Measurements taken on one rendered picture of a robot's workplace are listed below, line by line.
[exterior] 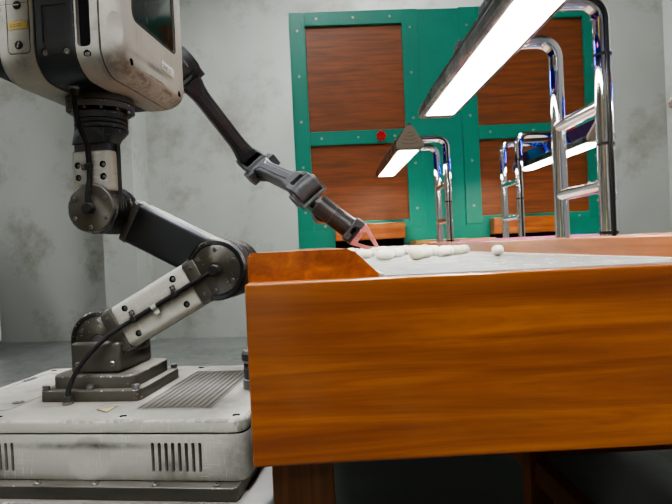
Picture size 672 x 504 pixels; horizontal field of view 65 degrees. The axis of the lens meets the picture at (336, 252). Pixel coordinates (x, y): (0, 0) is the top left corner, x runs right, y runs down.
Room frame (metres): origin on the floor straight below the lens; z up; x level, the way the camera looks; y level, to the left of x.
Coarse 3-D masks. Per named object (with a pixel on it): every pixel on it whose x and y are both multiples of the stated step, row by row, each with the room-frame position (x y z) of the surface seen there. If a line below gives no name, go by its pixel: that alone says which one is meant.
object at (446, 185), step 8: (424, 136) 1.73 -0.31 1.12; (432, 136) 1.73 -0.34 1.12; (440, 136) 1.73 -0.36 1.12; (424, 144) 1.88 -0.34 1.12; (448, 144) 1.73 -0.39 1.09; (432, 152) 1.89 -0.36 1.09; (448, 152) 1.73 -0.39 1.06; (448, 160) 1.72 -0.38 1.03; (448, 168) 1.72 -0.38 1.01; (440, 176) 1.88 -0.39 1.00; (448, 176) 1.72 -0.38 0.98; (440, 184) 1.81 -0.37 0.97; (448, 184) 1.72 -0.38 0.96; (440, 192) 1.88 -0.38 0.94; (448, 192) 1.73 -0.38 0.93; (440, 200) 1.88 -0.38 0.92; (448, 200) 1.73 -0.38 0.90; (440, 208) 1.88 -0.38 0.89; (448, 208) 1.73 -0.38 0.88; (440, 216) 1.88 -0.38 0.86; (448, 216) 1.73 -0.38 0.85; (440, 224) 1.88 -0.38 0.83; (448, 224) 1.73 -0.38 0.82; (440, 232) 1.88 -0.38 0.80; (448, 232) 1.73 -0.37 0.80; (440, 240) 1.88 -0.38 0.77; (448, 240) 1.73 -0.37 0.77
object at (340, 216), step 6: (336, 210) 1.36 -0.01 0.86; (342, 210) 1.37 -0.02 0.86; (336, 216) 1.36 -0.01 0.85; (342, 216) 1.36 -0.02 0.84; (348, 216) 1.37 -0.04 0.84; (330, 222) 1.36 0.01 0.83; (336, 222) 1.36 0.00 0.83; (342, 222) 1.36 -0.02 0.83; (348, 222) 1.36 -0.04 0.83; (354, 222) 1.34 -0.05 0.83; (360, 222) 1.34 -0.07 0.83; (336, 228) 1.37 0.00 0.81; (342, 228) 1.36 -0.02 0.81; (348, 228) 1.36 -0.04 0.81; (354, 228) 1.38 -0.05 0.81; (342, 234) 1.37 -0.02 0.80; (348, 234) 1.34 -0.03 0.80
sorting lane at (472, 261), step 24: (384, 264) 0.72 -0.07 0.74; (408, 264) 0.68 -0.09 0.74; (432, 264) 0.65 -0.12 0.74; (456, 264) 0.62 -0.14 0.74; (480, 264) 0.59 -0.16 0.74; (504, 264) 0.56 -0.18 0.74; (528, 264) 0.53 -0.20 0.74; (552, 264) 0.52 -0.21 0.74; (576, 264) 0.50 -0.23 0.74; (600, 264) 0.48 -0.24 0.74; (624, 264) 0.48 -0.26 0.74
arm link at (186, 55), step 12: (192, 60) 1.50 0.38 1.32; (192, 72) 1.52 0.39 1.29; (192, 84) 1.53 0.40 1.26; (192, 96) 1.55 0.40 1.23; (204, 96) 1.57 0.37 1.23; (204, 108) 1.58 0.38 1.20; (216, 108) 1.60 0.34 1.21; (216, 120) 1.62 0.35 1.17; (228, 120) 1.64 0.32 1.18; (228, 132) 1.65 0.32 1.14; (228, 144) 1.71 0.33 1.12; (240, 144) 1.68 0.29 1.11; (240, 156) 1.70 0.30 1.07; (252, 156) 1.77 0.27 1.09; (264, 156) 1.69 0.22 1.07; (252, 168) 1.68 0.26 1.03
